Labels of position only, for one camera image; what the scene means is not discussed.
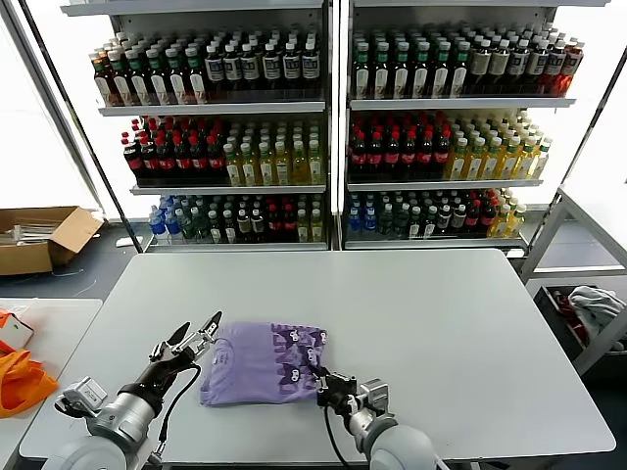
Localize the grey metal frame table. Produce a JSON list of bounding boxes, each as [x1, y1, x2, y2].
[[517, 186, 627, 379]]

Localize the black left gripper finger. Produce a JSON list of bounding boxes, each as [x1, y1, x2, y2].
[[183, 311, 222, 352], [150, 321, 191, 361]]

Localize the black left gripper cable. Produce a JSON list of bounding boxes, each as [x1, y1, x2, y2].
[[157, 364, 202, 457]]

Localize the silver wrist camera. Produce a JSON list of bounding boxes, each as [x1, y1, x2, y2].
[[54, 376, 107, 417], [360, 378, 393, 417]]

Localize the dark tea bottle green cap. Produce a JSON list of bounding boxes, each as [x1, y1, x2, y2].
[[372, 42, 393, 100], [108, 49, 134, 108], [353, 42, 373, 100], [124, 48, 151, 108], [392, 42, 412, 100], [144, 47, 169, 107], [431, 42, 452, 99], [164, 47, 189, 107], [451, 42, 470, 99], [411, 42, 432, 100], [184, 45, 209, 106]]

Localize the dark bottle grey label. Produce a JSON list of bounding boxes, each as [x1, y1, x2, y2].
[[507, 39, 531, 97], [544, 40, 568, 96], [204, 43, 225, 103], [301, 40, 320, 99], [281, 41, 302, 100], [241, 42, 263, 101], [262, 42, 282, 100], [526, 40, 551, 96], [222, 43, 244, 102]]

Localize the purple t-shirt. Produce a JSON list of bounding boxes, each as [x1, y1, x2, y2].
[[199, 320, 329, 407]]

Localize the red item in crate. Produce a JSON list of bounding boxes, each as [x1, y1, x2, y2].
[[552, 290, 591, 345]]

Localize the amber tea bottle white label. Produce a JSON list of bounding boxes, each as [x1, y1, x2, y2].
[[90, 54, 117, 109]]

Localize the black crate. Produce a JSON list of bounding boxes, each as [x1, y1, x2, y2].
[[532, 285, 627, 354]]

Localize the red drink bottle grey label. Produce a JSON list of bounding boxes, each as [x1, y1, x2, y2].
[[559, 42, 586, 98]]

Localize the cola bottle red cap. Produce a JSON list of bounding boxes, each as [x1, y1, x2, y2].
[[123, 137, 147, 182], [480, 201, 497, 240], [189, 137, 210, 182], [140, 137, 162, 182], [384, 131, 403, 178], [367, 131, 386, 178], [400, 131, 419, 178], [157, 137, 178, 182], [465, 201, 483, 240], [266, 206, 283, 245], [173, 137, 194, 182], [351, 131, 370, 178], [281, 206, 298, 245], [433, 130, 453, 178], [206, 137, 226, 182], [416, 130, 436, 178]]

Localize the white sheets in carton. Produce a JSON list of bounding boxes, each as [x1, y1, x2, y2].
[[0, 220, 54, 250]]

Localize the black diagonal frame pole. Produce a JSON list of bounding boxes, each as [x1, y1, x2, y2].
[[18, 0, 142, 255], [527, 44, 627, 250]]

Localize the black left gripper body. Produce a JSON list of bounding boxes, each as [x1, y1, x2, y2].
[[129, 345, 202, 400]]

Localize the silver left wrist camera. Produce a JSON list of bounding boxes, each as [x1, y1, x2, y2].
[[54, 376, 107, 417]]

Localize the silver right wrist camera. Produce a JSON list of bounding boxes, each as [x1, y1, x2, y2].
[[360, 378, 393, 417]]

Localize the white grey cloth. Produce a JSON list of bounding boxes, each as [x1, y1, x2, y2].
[[566, 287, 627, 340]]

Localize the open cardboard box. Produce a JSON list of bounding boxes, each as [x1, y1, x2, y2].
[[0, 207, 106, 279]]

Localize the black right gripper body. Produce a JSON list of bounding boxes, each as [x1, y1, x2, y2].
[[317, 372, 362, 417]]

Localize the orange and white box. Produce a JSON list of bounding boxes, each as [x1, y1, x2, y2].
[[0, 308, 35, 350]]

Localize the orange cloth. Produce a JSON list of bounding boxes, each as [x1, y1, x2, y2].
[[0, 350, 60, 418]]

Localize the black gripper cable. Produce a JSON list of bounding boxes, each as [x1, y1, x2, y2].
[[320, 405, 354, 469], [157, 364, 202, 457]]

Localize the white metal shelf unit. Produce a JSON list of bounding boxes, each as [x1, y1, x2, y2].
[[339, 0, 578, 252], [60, 0, 341, 255]]

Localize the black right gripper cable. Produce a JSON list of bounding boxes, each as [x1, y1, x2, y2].
[[320, 405, 354, 469]]

